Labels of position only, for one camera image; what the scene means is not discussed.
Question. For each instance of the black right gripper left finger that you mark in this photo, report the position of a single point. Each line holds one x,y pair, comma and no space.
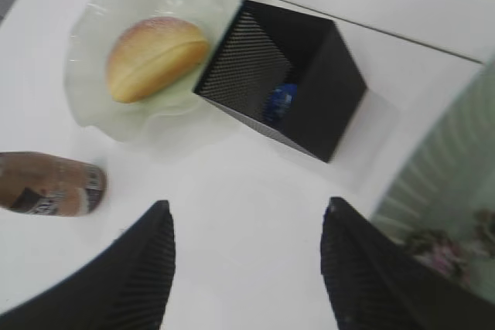
125,287

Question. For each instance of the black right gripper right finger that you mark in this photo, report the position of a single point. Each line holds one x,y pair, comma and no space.
373,284

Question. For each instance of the brown Nescafe coffee bottle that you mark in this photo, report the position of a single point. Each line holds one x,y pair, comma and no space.
40,184

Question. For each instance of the blue correction tape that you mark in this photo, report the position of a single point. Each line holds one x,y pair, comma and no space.
278,103

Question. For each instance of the yellow bread loaf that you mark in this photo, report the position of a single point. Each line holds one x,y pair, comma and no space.
152,55

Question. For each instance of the green plastic woven basket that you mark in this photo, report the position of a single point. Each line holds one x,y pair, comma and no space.
448,178

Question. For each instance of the black square pen holder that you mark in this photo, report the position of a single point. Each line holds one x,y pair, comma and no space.
266,46

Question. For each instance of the pale green ruffled glass plate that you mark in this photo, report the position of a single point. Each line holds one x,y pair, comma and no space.
91,40

